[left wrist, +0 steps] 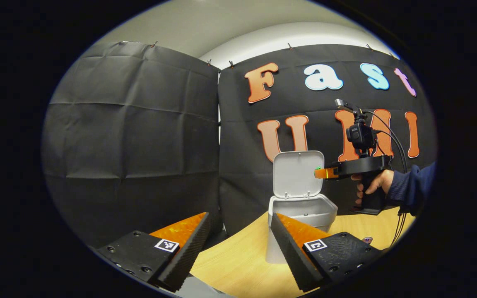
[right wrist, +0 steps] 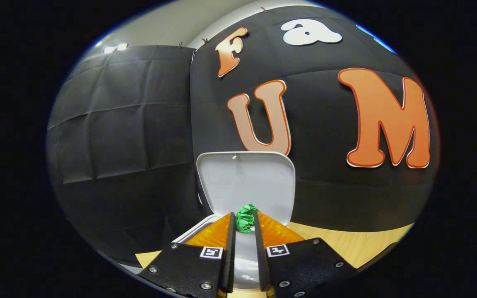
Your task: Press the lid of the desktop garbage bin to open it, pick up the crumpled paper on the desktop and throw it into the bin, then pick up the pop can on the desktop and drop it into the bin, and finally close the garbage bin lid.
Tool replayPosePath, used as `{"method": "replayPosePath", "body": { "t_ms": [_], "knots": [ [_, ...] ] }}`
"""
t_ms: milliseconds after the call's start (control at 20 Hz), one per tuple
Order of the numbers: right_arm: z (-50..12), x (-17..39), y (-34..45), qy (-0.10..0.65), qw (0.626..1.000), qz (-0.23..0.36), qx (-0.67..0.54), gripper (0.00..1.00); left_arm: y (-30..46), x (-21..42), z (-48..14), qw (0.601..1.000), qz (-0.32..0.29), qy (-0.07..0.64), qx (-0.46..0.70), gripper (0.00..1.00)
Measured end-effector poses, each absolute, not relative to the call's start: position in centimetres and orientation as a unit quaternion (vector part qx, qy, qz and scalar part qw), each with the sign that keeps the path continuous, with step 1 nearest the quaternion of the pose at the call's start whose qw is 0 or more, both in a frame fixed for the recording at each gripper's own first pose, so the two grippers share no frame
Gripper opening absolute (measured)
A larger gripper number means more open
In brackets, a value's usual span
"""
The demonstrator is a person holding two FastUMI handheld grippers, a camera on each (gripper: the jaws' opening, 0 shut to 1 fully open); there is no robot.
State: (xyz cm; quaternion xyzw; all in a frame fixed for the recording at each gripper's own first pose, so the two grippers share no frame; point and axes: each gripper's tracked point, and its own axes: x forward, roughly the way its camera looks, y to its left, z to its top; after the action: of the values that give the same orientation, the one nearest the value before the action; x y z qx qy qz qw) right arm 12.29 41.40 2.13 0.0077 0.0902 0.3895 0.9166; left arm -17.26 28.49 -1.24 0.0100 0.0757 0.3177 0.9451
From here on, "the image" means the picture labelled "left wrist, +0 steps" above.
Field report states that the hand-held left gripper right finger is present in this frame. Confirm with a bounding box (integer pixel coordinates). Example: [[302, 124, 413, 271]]
[[270, 212, 384, 293]]

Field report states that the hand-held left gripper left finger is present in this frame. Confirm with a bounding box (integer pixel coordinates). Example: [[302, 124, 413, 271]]
[[97, 212, 212, 292]]

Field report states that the white desktop garbage bin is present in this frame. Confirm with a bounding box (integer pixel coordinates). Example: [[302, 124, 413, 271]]
[[265, 150, 338, 264]]

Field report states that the wooden desktop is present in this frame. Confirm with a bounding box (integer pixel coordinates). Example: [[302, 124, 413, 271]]
[[189, 207, 409, 298]]

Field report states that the black backdrop cloth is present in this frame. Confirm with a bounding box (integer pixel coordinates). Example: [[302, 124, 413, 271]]
[[41, 41, 437, 249]]

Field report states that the black cable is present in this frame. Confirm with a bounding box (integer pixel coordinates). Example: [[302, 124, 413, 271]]
[[373, 130, 405, 248], [363, 110, 408, 248]]

